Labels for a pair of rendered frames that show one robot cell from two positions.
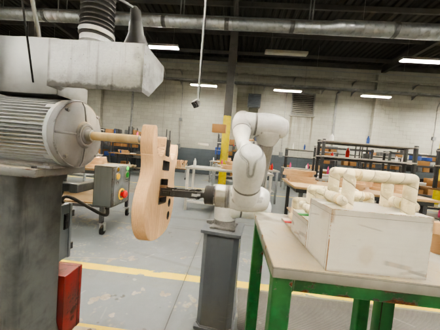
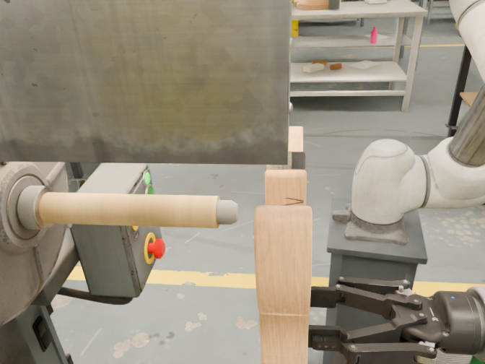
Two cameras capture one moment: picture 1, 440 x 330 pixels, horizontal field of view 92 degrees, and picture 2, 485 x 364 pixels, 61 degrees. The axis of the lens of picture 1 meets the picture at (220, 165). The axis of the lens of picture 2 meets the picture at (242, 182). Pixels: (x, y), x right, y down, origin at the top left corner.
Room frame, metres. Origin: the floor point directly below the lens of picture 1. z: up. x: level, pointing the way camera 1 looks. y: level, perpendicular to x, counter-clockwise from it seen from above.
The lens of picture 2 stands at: (0.47, 0.26, 1.48)
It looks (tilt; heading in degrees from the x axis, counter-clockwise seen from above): 30 degrees down; 4
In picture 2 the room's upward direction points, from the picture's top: 3 degrees counter-clockwise
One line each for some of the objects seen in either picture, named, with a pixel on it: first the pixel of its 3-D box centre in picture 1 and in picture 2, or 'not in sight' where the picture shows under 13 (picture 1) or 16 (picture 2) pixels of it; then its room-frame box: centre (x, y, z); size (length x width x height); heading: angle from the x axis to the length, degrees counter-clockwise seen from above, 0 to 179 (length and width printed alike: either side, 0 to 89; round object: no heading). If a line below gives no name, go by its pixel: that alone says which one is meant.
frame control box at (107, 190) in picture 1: (95, 189); (84, 248); (1.07, 0.61, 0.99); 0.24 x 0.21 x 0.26; 86
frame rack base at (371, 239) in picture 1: (361, 234); not in sight; (0.64, -0.45, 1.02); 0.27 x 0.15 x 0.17; 90
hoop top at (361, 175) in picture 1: (380, 177); not in sight; (0.59, -0.44, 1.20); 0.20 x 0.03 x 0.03; 89
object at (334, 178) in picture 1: (332, 186); not in sight; (0.67, -0.36, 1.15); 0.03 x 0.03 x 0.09
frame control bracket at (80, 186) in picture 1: (88, 185); (63, 256); (1.01, 0.62, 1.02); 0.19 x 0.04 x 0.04; 176
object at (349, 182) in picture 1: (348, 191); not in sight; (0.59, -0.36, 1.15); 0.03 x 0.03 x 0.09
